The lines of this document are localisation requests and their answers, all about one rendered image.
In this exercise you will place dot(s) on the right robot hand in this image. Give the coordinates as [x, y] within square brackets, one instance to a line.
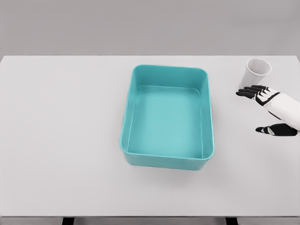
[283, 107]

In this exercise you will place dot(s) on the white paper cup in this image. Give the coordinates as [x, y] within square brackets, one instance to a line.
[252, 76]

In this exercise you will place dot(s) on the teal rectangular plastic basket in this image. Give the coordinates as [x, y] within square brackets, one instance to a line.
[164, 117]

